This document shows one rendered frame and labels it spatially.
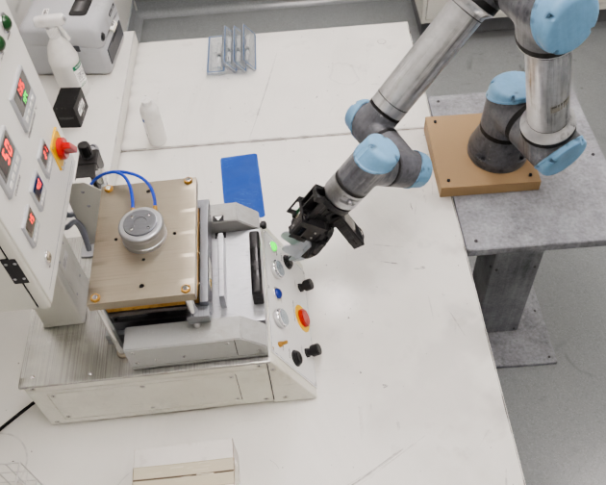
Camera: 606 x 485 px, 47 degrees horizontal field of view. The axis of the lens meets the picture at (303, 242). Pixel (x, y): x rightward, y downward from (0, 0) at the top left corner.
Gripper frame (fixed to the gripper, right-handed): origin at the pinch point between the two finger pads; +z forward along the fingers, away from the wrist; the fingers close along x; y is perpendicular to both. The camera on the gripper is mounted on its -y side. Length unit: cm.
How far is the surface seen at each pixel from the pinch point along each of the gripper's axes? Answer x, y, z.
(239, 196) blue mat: -28.9, 4.4, 15.5
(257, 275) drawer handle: 15.8, 15.1, -8.7
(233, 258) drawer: 8.0, 16.7, -2.7
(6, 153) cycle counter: 19, 63, -23
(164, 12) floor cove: -235, -3, 101
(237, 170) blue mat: -38.3, 4.8, 15.8
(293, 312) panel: 12.5, -0.4, 3.2
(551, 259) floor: -53, -124, 17
